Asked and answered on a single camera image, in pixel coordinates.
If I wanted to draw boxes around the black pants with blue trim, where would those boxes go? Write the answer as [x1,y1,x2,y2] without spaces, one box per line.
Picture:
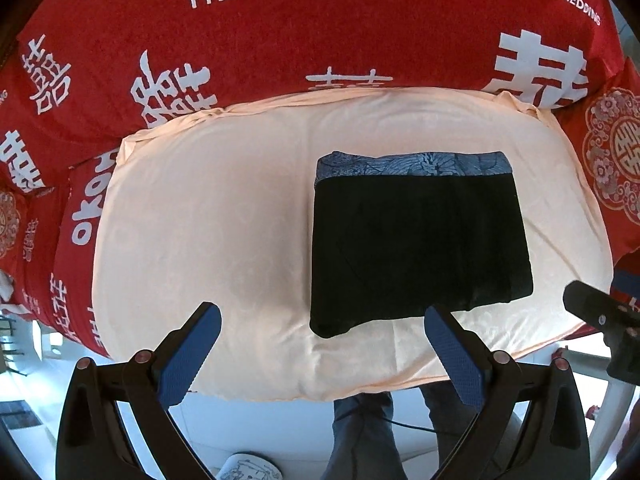
[309,152,534,339]

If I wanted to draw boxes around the dark floor mat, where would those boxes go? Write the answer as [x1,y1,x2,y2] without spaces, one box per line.
[0,400,41,430]

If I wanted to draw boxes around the white printed slipper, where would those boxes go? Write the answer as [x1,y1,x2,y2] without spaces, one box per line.
[216,453,283,480]

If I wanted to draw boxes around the person's legs in dark jeans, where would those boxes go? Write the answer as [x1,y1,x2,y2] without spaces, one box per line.
[322,380,476,480]

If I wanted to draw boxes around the red embroidered cushion right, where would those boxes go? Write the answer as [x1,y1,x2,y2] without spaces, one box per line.
[554,56,640,306]

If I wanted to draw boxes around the red embroidered cushion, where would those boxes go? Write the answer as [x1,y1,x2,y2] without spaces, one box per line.
[0,188,29,266]
[554,56,640,306]

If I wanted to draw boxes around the red embroidered cushion left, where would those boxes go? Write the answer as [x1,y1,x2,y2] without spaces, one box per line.
[0,188,29,266]

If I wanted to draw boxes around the red sofa cover with characters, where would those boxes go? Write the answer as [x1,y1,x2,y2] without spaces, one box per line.
[1,0,629,352]

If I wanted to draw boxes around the white metal rack frame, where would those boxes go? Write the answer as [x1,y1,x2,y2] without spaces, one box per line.
[552,348,636,474]

